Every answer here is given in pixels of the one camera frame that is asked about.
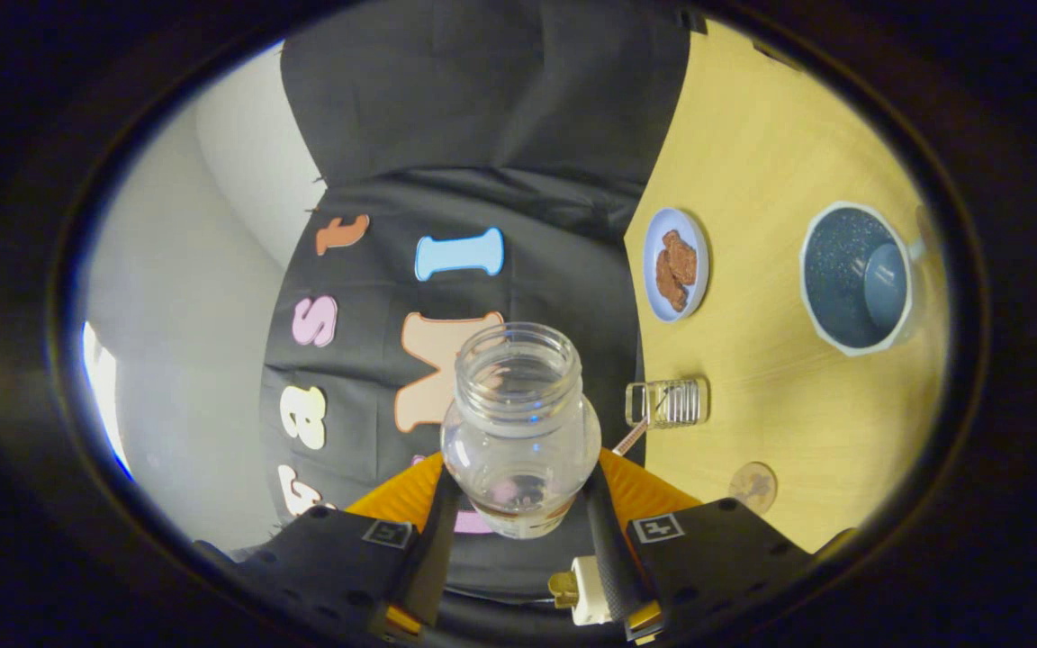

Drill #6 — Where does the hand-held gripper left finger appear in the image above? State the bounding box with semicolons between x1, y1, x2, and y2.
194;450;464;644

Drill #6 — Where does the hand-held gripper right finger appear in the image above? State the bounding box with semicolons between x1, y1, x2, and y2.
582;447;815;644

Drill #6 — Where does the round brown coaster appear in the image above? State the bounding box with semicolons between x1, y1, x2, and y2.
728;462;779;514

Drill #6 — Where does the clear plastic juice bottle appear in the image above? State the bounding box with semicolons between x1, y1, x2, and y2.
440;321;602;541

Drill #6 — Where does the thin stick with white tip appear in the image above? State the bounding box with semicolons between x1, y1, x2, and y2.
613;391;672;457

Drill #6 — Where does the brown meat piece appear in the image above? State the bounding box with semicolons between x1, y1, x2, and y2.
655;250;690;313
661;229;699;287

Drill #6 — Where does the light blue plate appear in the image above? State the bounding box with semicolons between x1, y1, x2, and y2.
643;207;710;323

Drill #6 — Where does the wooden table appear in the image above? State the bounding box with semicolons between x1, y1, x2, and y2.
624;18;951;554

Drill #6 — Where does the black backdrop cloth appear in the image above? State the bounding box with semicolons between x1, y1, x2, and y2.
257;0;708;604

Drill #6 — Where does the clear wire basket holder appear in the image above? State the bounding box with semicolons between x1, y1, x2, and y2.
625;377;711;429

